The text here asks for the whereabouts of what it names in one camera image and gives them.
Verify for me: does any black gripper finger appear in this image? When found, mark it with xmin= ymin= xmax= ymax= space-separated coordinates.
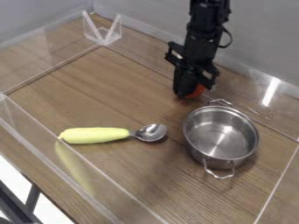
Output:
xmin=190 ymin=72 xmax=202 ymax=94
xmin=173 ymin=68 xmax=190 ymax=97

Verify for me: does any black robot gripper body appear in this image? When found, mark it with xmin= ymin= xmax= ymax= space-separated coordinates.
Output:
xmin=165 ymin=41 xmax=221 ymax=90

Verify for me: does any red white toy mushroom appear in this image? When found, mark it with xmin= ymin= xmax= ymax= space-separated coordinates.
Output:
xmin=186 ymin=84 xmax=206 ymax=98

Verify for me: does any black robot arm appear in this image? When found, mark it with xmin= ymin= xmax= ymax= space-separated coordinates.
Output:
xmin=165 ymin=0 xmax=233 ymax=98

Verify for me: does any stainless steel pot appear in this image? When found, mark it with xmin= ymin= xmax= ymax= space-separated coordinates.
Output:
xmin=182 ymin=99 xmax=259 ymax=179

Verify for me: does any spoon with yellow handle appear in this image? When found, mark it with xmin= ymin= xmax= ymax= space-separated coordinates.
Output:
xmin=59 ymin=124 xmax=167 ymax=144

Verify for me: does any clear acrylic corner bracket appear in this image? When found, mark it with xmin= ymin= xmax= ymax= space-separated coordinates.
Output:
xmin=82 ymin=11 xmax=123 ymax=46

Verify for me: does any clear acrylic enclosure wall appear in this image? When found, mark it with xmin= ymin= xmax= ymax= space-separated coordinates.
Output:
xmin=0 ymin=0 xmax=299 ymax=224

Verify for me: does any black metal table frame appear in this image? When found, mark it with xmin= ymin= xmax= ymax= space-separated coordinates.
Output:
xmin=0 ymin=180 xmax=43 ymax=224

